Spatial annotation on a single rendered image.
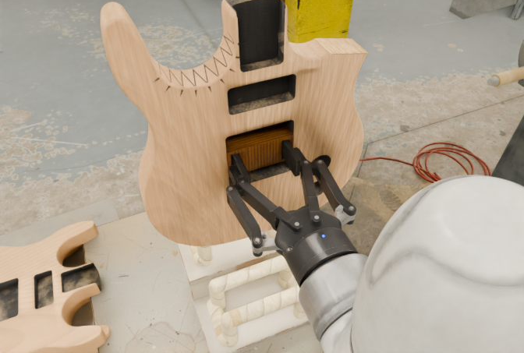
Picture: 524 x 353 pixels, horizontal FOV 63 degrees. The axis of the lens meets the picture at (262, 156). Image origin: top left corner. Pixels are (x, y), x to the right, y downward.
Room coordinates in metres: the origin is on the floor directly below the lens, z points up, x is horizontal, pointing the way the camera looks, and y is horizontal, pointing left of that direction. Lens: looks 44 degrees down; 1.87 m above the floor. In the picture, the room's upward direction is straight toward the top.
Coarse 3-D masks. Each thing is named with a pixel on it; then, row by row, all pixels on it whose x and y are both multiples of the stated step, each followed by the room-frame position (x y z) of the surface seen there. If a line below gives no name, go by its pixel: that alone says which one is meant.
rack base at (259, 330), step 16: (240, 288) 0.52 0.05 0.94; (256, 288) 0.52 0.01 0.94; (272, 288) 0.52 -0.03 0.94; (288, 288) 0.52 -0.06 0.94; (240, 304) 0.48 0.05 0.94; (208, 320) 0.44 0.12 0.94; (256, 320) 0.44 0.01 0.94; (272, 320) 0.44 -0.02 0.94; (288, 320) 0.44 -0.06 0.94; (304, 320) 0.44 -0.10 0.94; (208, 336) 0.40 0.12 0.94; (240, 336) 0.40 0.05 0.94; (256, 336) 0.40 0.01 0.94; (272, 336) 0.40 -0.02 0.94; (224, 352) 0.37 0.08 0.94
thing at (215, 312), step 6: (210, 300) 0.47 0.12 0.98; (210, 306) 0.45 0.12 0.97; (216, 306) 0.45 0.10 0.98; (210, 312) 0.44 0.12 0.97; (216, 312) 0.44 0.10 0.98; (222, 312) 0.44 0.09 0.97; (216, 318) 0.43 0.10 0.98; (216, 324) 0.41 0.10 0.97; (216, 330) 0.40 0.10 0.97; (222, 336) 0.39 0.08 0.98; (222, 342) 0.38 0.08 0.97; (228, 342) 0.38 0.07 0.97
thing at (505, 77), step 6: (522, 66) 0.98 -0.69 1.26; (504, 72) 0.95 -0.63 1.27; (510, 72) 0.95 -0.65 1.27; (516, 72) 0.95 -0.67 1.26; (522, 72) 0.96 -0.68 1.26; (498, 78) 0.93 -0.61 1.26; (504, 78) 0.93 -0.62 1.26; (510, 78) 0.94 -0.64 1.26; (516, 78) 0.95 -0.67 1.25; (522, 78) 0.96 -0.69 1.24; (498, 84) 0.93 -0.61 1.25
